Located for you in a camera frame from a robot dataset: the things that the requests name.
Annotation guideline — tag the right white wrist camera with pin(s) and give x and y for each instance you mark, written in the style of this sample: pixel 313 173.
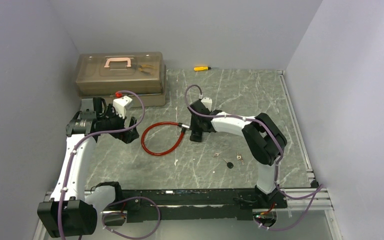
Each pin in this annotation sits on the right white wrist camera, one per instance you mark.
pixel 207 102

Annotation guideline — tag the yellow handled screwdriver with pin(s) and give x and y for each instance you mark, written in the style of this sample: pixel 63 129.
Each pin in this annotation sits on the yellow handled screwdriver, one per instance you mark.
pixel 201 68

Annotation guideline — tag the red cable lock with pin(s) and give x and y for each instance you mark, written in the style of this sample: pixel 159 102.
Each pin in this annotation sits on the red cable lock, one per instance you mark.
pixel 160 153

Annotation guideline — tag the pink toolbox handle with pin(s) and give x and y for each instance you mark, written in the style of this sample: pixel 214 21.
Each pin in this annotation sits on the pink toolbox handle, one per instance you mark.
pixel 126 60

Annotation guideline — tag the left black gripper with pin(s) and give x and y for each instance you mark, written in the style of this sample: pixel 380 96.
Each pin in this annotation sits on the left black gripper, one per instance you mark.
pixel 125 127

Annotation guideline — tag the black head key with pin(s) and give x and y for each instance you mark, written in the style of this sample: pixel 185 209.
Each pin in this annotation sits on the black head key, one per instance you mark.
pixel 229 164

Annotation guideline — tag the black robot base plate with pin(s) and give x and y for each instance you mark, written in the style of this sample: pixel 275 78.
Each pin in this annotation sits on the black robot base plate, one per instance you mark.
pixel 192 204

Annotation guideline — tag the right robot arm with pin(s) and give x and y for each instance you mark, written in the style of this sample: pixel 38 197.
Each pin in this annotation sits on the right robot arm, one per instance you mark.
pixel 264 140

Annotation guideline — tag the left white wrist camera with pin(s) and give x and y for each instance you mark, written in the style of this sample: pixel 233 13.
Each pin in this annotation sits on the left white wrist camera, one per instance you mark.
pixel 122 103

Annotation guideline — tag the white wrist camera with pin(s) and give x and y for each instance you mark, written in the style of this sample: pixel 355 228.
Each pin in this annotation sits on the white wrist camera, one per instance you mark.
pixel 207 102
pixel 122 103

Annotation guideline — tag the brown translucent plastic toolbox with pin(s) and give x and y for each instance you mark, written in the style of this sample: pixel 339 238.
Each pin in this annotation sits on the brown translucent plastic toolbox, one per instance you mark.
pixel 93 80

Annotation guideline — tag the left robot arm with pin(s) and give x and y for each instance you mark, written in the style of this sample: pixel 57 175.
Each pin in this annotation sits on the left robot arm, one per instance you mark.
pixel 69 211

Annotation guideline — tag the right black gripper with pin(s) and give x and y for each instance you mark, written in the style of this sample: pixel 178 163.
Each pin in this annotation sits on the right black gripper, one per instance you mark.
pixel 195 124

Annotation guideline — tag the yellow handled pliers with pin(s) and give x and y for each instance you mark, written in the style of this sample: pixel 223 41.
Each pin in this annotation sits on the yellow handled pliers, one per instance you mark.
pixel 146 69

